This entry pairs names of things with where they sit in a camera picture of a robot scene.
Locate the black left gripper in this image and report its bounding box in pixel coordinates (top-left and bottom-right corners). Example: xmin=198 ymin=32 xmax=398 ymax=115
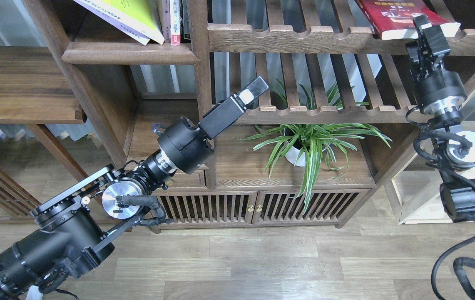
xmin=152 ymin=76 xmax=269 ymax=174

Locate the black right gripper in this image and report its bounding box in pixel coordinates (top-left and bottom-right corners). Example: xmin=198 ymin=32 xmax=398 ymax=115
xmin=406 ymin=15 xmax=466 ymax=115

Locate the red cover book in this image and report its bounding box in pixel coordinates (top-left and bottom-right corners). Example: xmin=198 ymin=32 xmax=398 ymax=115
xmin=356 ymin=0 xmax=461 ymax=40

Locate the yellow green cover book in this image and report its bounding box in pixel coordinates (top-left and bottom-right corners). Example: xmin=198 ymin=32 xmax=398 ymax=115
xmin=91 ymin=0 xmax=164 ymax=45

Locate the white lavender cover book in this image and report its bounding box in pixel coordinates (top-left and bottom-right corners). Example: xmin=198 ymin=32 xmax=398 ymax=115
xmin=75 ymin=0 xmax=150 ymax=46

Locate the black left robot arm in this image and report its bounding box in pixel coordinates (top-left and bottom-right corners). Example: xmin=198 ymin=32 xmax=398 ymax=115
xmin=0 ymin=77 xmax=269 ymax=300

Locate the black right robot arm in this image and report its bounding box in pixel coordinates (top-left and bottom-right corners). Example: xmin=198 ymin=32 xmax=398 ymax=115
xmin=406 ymin=15 xmax=475 ymax=300

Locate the white plant pot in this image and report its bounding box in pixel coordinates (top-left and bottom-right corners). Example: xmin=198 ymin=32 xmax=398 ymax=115
xmin=283 ymin=142 xmax=326 ymax=167

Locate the green spider plant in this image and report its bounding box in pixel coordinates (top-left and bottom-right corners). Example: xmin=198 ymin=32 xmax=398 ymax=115
xmin=237 ymin=77 xmax=391 ymax=214

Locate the dark wooden bookshelf cabinet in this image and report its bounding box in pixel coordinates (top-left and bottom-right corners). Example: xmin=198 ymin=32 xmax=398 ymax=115
xmin=19 ymin=0 xmax=475 ymax=233

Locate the dark upright book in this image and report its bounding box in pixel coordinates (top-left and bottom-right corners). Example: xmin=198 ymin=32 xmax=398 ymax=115
xmin=181 ymin=0 xmax=191 ymax=42

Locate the red white spine book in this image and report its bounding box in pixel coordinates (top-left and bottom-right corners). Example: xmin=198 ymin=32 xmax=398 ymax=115
xmin=169 ymin=0 xmax=182 ymax=46

